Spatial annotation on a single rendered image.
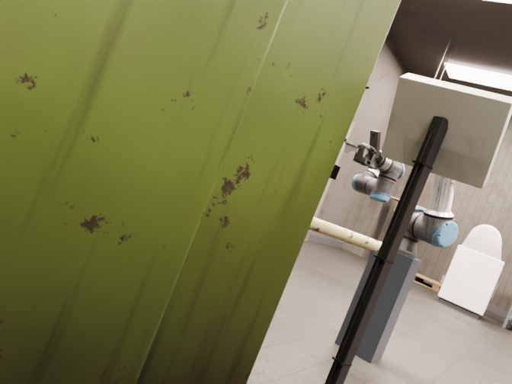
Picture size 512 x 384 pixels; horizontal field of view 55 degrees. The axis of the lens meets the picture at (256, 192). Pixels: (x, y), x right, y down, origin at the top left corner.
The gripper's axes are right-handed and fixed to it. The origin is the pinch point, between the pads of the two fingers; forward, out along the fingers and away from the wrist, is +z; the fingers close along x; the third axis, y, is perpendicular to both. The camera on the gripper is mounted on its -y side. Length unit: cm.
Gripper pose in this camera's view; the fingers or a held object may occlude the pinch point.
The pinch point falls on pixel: (352, 140)
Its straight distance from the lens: 219.1
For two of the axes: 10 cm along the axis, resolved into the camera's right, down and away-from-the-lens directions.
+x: -5.5, -2.4, 8.0
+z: -7.5, -2.8, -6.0
